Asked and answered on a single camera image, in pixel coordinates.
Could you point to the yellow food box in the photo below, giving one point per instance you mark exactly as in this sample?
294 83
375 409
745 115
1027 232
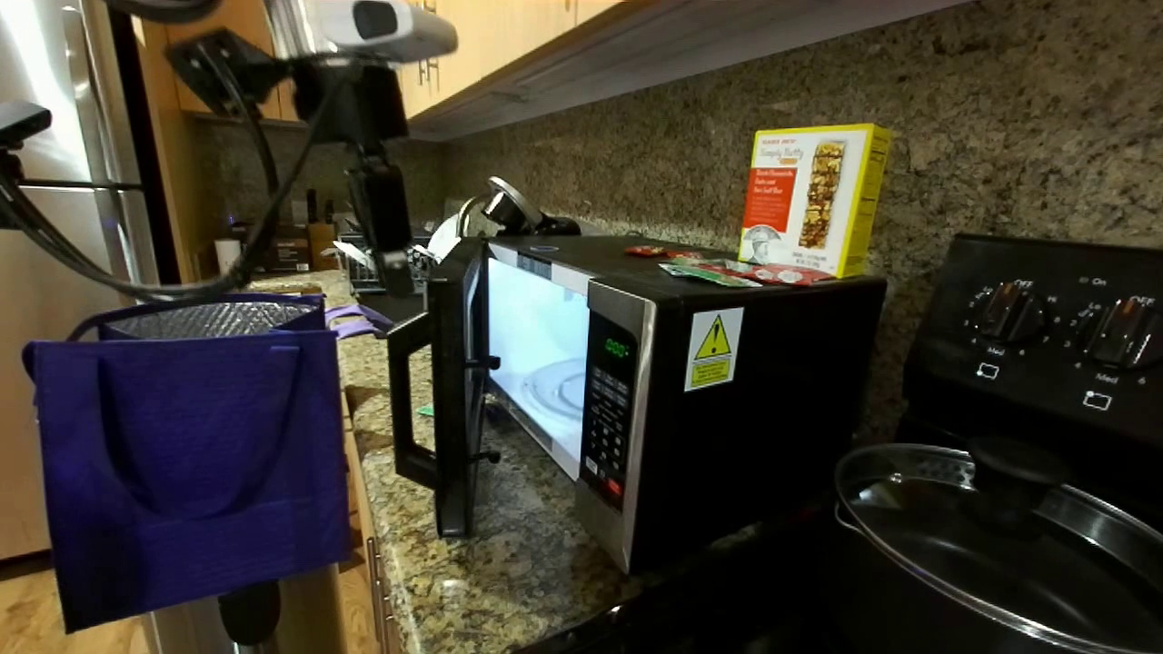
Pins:
810 198

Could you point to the blue fabric tote bag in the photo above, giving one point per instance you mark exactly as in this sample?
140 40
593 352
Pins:
190 453

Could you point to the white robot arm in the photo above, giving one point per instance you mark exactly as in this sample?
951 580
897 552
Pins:
357 29

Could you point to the black electric stove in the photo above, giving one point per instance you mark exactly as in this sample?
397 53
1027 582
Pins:
1055 346

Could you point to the red green snack packets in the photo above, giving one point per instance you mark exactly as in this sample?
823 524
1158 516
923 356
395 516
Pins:
684 264

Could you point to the stainless steel refrigerator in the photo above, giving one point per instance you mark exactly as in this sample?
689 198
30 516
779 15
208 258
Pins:
90 173

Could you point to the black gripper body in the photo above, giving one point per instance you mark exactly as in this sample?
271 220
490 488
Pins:
361 107

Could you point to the silver kettle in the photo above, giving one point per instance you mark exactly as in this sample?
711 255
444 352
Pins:
504 213

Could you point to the wooden upper cabinets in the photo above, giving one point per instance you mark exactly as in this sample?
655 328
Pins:
522 59

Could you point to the black and silver microwave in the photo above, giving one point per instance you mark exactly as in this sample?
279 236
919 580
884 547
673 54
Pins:
673 409

